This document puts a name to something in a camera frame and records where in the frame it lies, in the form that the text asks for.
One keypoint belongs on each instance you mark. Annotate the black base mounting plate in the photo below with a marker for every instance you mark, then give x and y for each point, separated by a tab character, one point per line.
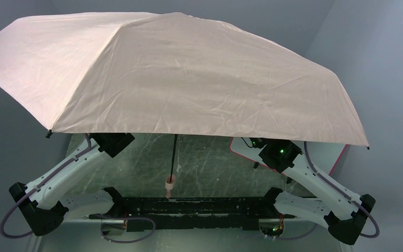
144	213

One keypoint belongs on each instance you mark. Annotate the pink framed whiteboard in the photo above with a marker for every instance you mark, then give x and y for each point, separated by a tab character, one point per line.
323	155

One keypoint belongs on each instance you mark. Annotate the aluminium rail frame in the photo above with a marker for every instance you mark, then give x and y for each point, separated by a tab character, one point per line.
84	235

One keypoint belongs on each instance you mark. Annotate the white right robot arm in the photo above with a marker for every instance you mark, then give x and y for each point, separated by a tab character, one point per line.
346	215

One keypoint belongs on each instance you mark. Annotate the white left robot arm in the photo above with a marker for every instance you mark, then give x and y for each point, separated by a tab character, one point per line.
43	202

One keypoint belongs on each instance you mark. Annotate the pink and black folding umbrella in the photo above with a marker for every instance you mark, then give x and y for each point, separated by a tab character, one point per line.
141	72

